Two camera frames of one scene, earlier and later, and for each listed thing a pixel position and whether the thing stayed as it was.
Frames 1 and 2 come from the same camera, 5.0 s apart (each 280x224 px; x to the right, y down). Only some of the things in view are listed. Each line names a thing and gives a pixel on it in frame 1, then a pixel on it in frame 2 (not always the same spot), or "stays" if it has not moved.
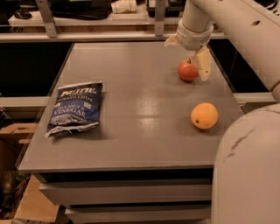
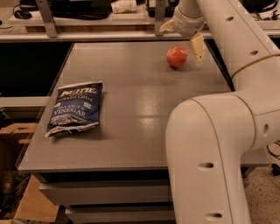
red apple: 187,71 to 177,56
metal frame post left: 47,17 stays
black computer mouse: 23,14 stays
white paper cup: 124,6 stays
